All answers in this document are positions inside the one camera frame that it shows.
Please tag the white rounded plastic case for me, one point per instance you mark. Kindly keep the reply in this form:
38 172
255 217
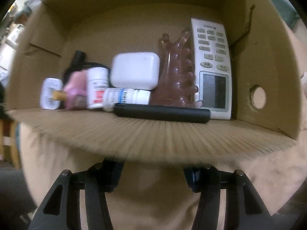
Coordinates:
138 70

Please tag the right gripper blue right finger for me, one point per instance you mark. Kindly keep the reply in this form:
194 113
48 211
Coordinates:
194 177

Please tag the white remote control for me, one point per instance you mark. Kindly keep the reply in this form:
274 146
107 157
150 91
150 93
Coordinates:
213 72

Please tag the white pill bottle red label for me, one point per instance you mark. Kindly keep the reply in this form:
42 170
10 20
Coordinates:
97 83

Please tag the brown translucent massage comb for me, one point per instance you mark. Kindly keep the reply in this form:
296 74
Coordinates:
176 84

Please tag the black cylindrical stick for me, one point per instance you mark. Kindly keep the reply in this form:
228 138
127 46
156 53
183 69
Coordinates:
162 113

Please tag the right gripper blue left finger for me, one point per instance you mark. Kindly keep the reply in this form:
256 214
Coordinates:
112 171

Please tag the pink keychain charm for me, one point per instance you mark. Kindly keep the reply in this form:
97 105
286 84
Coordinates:
74 93

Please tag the brown cardboard box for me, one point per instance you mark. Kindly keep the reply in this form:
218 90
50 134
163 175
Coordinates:
266 100

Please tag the white tube bottle blue label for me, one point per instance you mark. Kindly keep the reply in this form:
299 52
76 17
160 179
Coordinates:
124 95

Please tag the teal cushion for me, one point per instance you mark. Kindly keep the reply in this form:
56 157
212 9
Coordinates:
287 12

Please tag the black flashlight with strap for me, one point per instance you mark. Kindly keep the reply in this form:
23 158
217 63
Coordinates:
79 63

